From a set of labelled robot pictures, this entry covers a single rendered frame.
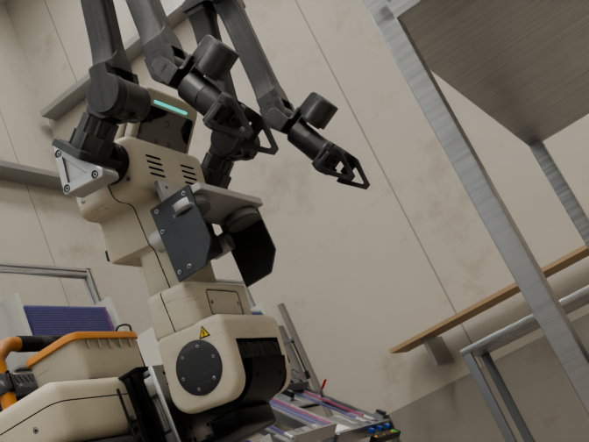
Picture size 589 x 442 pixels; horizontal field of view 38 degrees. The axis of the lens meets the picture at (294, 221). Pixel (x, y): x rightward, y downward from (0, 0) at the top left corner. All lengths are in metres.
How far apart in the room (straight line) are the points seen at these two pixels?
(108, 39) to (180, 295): 0.51
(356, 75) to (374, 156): 0.71
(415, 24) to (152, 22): 0.60
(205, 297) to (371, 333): 5.29
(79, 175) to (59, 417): 0.45
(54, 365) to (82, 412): 0.21
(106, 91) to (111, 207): 0.26
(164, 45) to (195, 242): 0.37
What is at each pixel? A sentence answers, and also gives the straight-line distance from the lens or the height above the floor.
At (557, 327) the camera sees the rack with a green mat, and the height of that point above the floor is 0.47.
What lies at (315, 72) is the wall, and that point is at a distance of 7.45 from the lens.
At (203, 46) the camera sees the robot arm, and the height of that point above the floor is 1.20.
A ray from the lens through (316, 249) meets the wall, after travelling 7.17.
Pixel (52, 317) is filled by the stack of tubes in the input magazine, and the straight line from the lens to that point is 3.86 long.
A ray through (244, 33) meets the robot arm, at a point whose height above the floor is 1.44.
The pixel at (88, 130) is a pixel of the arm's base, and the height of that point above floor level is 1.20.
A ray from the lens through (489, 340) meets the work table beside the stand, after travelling 3.96.
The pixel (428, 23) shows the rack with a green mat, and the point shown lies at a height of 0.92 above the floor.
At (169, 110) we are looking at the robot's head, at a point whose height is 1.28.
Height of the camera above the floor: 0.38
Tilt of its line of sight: 18 degrees up
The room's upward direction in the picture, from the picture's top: 25 degrees counter-clockwise
